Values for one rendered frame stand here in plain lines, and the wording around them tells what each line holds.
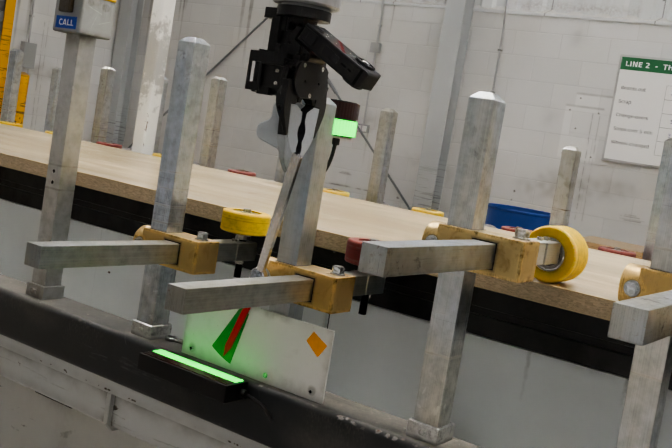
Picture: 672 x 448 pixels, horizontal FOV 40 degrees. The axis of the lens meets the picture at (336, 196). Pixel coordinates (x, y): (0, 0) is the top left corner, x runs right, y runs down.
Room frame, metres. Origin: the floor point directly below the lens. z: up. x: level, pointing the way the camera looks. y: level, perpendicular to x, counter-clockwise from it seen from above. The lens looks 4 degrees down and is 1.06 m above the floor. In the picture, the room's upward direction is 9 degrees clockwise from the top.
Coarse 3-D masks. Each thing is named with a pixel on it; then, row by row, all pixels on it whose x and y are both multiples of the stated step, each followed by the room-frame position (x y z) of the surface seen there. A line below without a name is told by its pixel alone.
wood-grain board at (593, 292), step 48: (0, 144) 2.17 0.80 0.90; (48, 144) 2.45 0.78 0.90; (96, 144) 2.81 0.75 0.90; (144, 192) 1.70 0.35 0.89; (192, 192) 1.75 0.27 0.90; (240, 192) 1.93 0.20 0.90; (336, 240) 1.45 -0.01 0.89; (384, 240) 1.47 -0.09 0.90; (528, 288) 1.27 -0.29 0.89; (576, 288) 1.27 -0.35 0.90
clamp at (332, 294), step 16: (272, 272) 1.26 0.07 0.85; (288, 272) 1.25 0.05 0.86; (304, 272) 1.23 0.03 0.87; (320, 272) 1.23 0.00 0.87; (320, 288) 1.22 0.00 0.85; (336, 288) 1.21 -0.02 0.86; (352, 288) 1.24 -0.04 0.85; (304, 304) 1.23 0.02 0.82; (320, 304) 1.21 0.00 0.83; (336, 304) 1.21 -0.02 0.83
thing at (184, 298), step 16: (352, 272) 1.34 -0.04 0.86; (176, 288) 1.03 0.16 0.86; (192, 288) 1.03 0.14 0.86; (208, 288) 1.05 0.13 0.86; (224, 288) 1.07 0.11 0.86; (240, 288) 1.10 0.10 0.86; (256, 288) 1.12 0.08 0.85; (272, 288) 1.15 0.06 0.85; (288, 288) 1.18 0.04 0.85; (304, 288) 1.21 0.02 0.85; (368, 288) 1.34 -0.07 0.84; (176, 304) 1.02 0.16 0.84; (192, 304) 1.03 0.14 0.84; (208, 304) 1.05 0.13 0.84; (224, 304) 1.08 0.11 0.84; (240, 304) 1.10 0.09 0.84; (256, 304) 1.13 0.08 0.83; (272, 304) 1.15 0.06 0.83
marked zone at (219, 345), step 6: (240, 312) 1.29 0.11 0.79; (234, 318) 1.29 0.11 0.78; (246, 318) 1.28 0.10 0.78; (228, 324) 1.30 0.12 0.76; (234, 324) 1.29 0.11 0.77; (228, 330) 1.30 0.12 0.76; (240, 330) 1.28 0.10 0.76; (222, 336) 1.30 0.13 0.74; (228, 336) 1.30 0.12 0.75; (240, 336) 1.28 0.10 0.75; (216, 342) 1.31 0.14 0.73; (222, 342) 1.30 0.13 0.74; (234, 342) 1.29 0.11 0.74; (216, 348) 1.31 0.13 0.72; (222, 348) 1.30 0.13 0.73; (234, 348) 1.29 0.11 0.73; (222, 354) 1.30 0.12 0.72; (228, 354) 1.29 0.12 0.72; (228, 360) 1.29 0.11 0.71
